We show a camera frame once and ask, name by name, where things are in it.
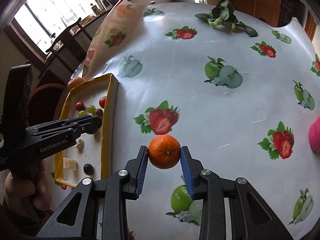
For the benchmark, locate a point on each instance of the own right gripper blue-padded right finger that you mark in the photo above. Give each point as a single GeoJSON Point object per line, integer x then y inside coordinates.
{"type": "Point", "coordinates": [251, 217]}

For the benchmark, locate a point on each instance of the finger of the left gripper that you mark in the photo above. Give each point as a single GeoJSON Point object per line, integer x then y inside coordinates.
{"type": "Point", "coordinates": [72, 122]}
{"type": "Point", "coordinates": [90, 126]}

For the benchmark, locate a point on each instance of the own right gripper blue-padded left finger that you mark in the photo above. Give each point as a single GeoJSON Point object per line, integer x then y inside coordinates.
{"type": "Point", "coordinates": [77, 215]}

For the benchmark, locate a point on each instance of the brown longan fruit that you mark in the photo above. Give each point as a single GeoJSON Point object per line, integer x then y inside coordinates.
{"type": "Point", "coordinates": [99, 112]}

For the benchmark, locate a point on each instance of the green grape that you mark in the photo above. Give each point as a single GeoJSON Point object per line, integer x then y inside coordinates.
{"type": "Point", "coordinates": [91, 109]}
{"type": "Point", "coordinates": [82, 113]}

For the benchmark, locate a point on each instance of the cherry tomato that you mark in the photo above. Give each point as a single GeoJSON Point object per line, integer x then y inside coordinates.
{"type": "Point", "coordinates": [80, 106]}
{"type": "Point", "coordinates": [102, 101]}

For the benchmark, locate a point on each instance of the dark grape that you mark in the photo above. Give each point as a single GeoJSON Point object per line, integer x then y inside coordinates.
{"type": "Point", "coordinates": [88, 169]}

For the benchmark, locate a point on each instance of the small orange mandarin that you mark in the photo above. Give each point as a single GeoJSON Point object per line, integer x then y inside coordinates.
{"type": "Point", "coordinates": [164, 151]}

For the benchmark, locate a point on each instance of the person's left hand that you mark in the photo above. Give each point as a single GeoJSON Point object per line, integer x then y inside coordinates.
{"type": "Point", "coordinates": [16, 188]}

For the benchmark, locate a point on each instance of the yellow-rimmed white cardboard tray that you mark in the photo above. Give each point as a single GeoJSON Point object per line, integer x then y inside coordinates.
{"type": "Point", "coordinates": [97, 149]}

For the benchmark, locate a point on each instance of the peach behind tray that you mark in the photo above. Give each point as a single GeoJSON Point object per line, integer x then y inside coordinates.
{"type": "Point", "coordinates": [74, 82]}

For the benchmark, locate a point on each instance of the dark wooden chair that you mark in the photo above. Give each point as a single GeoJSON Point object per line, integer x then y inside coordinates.
{"type": "Point", "coordinates": [67, 40]}

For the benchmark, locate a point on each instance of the pink thermos bottle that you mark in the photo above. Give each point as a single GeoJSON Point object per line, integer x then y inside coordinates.
{"type": "Point", "coordinates": [314, 136]}

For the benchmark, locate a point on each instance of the fruit-print plastic tablecloth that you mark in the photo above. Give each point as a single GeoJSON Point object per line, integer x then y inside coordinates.
{"type": "Point", "coordinates": [242, 105]}

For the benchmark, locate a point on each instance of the white spray bottle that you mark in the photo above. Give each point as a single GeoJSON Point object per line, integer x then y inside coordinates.
{"type": "Point", "coordinates": [107, 4]}

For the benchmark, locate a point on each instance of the green leafy vegetable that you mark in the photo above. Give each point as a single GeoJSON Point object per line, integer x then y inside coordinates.
{"type": "Point", "coordinates": [223, 14]}

